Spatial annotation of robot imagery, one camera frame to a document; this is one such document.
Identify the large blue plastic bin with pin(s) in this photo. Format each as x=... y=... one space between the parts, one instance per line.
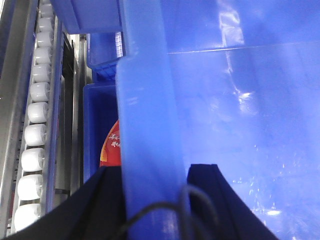
x=234 y=83

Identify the white roller track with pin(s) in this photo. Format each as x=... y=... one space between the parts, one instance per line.
x=29 y=186

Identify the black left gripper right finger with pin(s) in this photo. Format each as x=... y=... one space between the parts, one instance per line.
x=234 y=221

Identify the small blue bin behind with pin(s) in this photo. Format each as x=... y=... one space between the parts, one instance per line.
x=103 y=53

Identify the upper blue bin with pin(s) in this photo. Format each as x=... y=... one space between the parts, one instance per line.
x=88 y=16

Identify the red printed package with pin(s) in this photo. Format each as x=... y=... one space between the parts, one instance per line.
x=110 y=155

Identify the lower blue bin with package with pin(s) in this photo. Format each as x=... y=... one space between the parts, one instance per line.
x=100 y=112

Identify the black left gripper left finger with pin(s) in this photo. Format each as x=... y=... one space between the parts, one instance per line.
x=96 y=211

